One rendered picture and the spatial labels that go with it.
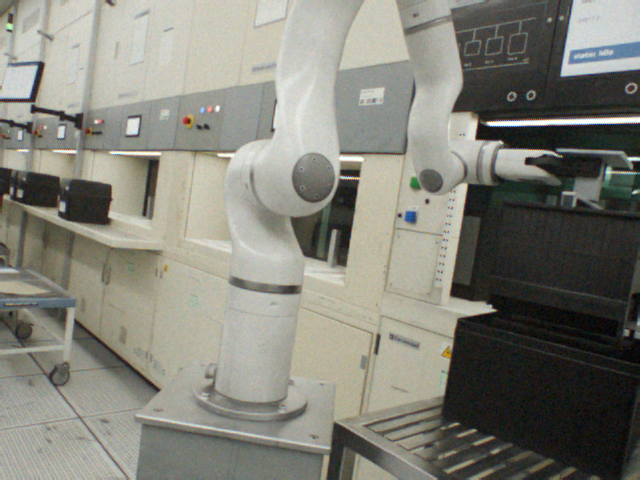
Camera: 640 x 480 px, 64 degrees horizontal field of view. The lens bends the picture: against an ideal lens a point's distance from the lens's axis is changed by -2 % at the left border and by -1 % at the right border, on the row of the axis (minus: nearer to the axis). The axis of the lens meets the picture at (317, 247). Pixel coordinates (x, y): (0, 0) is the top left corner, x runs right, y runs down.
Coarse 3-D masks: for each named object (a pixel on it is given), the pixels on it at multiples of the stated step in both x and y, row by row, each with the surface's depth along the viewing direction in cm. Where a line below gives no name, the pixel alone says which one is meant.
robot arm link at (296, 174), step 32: (320, 0) 76; (352, 0) 78; (288, 32) 79; (320, 32) 77; (288, 64) 77; (320, 64) 77; (288, 96) 76; (320, 96) 77; (288, 128) 73; (320, 128) 75; (256, 160) 77; (288, 160) 72; (320, 160) 73; (256, 192) 77; (288, 192) 72; (320, 192) 74
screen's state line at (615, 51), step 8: (584, 48) 115; (592, 48) 114; (600, 48) 112; (608, 48) 111; (616, 48) 110; (624, 48) 109; (632, 48) 108; (568, 56) 117; (576, 56) 116; (584, 56) 115; (592, 56) 114; (600, 56) 112; (608, 56) 111; (616, 56) 110; (624, 56) 109; (632, 56) 108; (576, 64) 116
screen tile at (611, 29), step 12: (588, 0) 115; (600, 0) 113; (612, 0) 111; (624, 0) 109; (636, 0) 108; (576, 12) 117; (588, 12) 115; (624, 12) 109; (588, 24) 115; (600, 24) 113; (612, 24) 111; (624, 24) 109; (576, 36) 116; (588, 36) 114; (600, 36) 113; (612, 36) 111; (624, 36) 109
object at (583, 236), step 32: (608, 160) 85; (576, 192) 87; (512, 224) 84; (544, 224) 81; (576, 224) 78; (608, 224) 76; (512, 256) 84; (544, 256) 81; (576, 256) 78; (608, 256) 76; (512, 288) 84; (544, 288) 81; (576, 288) 78; (608, 288) 75; (512, 320) 99; (544, 320) 84; (576, 320) 80; (608, 320) 77; (608, 352) 79
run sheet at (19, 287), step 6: (0, 282) 270; (6, 282) 272; (12, 282) 275; (18, 282) 277; (0, 288) 257; (6, 288) 259; (12, 288) 261; (18, 288) 262; (24, 288) 265; (30, 288) 267; (36, 288) 269
